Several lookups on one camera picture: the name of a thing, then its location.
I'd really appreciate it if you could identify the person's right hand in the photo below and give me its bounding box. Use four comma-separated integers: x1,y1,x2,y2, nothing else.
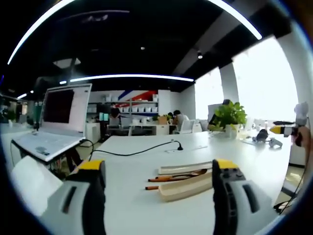
294,126,313,148

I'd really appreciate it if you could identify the grey office chair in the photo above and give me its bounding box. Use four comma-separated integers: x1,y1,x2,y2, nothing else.
107,117,123,136

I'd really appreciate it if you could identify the beige cutlery case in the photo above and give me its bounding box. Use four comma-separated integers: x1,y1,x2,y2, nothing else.
158,170,214,203

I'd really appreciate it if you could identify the white storage shelf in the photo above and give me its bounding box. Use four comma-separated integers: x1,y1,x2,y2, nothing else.
88,90,159,118

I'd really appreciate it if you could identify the white paper sheet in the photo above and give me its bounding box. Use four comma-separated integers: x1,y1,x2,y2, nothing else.
11,156,64,216

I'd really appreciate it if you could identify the black power cable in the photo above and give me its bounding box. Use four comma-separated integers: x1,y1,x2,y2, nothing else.
79,139,184,157

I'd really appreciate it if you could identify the white laptop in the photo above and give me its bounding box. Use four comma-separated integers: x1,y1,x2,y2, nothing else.
11,83,93,163

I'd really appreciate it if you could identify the brown wooden spoon utensil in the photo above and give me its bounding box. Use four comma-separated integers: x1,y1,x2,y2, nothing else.
147,168,208,183

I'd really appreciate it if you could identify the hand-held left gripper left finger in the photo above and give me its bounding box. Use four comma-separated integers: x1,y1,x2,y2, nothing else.
40,159,107,235

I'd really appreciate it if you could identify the green potted plant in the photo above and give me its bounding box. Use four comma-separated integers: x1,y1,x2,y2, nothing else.
213,101,248,139

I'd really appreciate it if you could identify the white handheld controller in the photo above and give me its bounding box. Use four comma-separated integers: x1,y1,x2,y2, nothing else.
267,138,284,149

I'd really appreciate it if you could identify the white office chair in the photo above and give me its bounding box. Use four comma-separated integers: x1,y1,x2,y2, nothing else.
174,118,196,135

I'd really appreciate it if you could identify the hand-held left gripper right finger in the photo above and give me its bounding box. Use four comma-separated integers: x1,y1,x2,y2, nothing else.
211,158,280,235

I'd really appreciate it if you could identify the dark grey headset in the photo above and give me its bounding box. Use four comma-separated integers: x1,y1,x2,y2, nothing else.
252,129,270,143

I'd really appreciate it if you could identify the cream cutlery case lid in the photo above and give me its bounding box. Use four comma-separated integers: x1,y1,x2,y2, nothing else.
157,160,214,175

